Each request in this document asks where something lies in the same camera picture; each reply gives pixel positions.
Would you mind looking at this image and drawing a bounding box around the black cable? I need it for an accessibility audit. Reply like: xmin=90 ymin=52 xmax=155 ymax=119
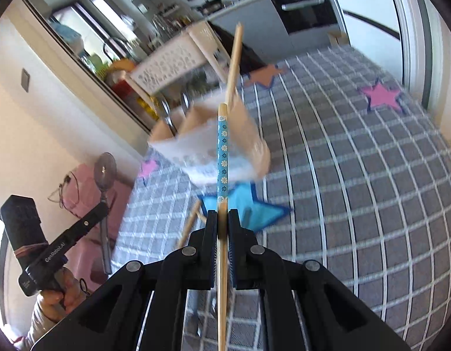
xmin=47 ymin=170 xmax=85 ymax=214

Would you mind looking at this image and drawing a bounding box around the person's left hand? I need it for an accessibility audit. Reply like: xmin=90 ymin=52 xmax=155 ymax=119
xmin=40 ymin=268 xmax=89 ymax=317

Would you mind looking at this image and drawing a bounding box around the orange basin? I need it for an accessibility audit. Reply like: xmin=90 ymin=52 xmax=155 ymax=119
xmin=105 ymin=58 xmax=138 ymax=81

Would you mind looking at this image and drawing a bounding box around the white plastic utensil holder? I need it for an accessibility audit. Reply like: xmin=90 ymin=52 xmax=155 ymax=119
xmin=148 ymin=91 xmax=272 ymax=188

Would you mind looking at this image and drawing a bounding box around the metal spoon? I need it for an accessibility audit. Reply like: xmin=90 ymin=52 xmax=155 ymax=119
xmin=93 ymin=152 xmax=117 ymax=276

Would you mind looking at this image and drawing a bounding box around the grey kitchen base cabinet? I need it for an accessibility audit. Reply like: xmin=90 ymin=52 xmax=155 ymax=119
xmin=211 ymin=0 xmax=295 ymax=59

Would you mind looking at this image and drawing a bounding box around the white plastic storage trolley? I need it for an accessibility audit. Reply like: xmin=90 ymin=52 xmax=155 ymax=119
xmin=128 ymin=20 xmax=230 ymax=97

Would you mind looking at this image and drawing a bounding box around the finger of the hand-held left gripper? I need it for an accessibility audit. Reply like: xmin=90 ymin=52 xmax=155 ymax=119
xmin=75 ymin=203 xmax=110 ymax=238

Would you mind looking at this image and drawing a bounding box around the person's left forearm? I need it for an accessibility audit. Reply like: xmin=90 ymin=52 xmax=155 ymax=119
xmin=13 ymin=296 xmax=67 ymax=351

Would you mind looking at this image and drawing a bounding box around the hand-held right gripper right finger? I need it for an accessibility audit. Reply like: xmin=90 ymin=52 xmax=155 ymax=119
xmin=228 ymin=209 xmax=409 ymax=351

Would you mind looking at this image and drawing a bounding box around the plain wooden chopstick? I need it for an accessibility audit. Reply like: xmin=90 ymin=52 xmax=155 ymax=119
xmin=176 ymin=202 xmax=202 ymax=249
xmin=225 ymin=23 xmax=244 ymax=107

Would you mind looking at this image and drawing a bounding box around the black built-in oven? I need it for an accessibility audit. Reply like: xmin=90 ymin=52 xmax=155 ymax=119
xmin=269 ymin=0 xmax=339 ymax=35

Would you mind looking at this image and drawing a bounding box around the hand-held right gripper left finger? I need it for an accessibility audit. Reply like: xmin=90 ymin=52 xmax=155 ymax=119
xmin=35 ymin=210 xmax=219 ymax=351

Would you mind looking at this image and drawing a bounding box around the black wok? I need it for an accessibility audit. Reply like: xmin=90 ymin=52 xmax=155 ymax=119
xmin=198 ymin=0 xmax=226 ymax=15

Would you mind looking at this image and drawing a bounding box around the light blue hanging cloth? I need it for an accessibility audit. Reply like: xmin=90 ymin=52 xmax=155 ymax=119
xmin=50 ymin=22 xmax=83 ymax=50

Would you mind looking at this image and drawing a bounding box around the red container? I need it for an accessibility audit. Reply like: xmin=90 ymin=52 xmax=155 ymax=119
xmin=112 ymin=80 xmax=138 ymax=99

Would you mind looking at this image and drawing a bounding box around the pink plastic stool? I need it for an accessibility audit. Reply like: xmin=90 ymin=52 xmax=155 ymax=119
xmin=74 ymin=164 xmax=135 ymax=286

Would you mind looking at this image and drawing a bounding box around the white refrigerator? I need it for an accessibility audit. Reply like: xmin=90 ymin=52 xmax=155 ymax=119
xmin=328 ymin=0 xmax=402 ymax=48

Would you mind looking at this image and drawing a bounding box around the white sliding door frame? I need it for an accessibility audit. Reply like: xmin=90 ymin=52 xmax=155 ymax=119
xmin=383 ymin=0 xmax=445 ymax=118

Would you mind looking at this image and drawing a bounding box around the blue floral wooden chopstick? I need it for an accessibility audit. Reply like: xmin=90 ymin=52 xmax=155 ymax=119
xmin=216 ymin=103 xmax=229 ymax=351

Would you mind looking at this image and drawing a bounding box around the gold foil package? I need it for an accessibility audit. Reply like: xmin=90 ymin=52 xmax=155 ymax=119
xmin=138 ymin=97 xmax=156 ymax=121

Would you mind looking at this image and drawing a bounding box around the grey checked star tablecloth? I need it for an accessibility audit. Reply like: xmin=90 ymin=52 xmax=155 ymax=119
xmin=112 ymin=44 xmax=451 ymax=351

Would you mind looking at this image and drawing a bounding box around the dark cloth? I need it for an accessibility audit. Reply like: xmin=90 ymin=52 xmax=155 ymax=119
xmin=209 ymin=22 xmax=264 ymax=75

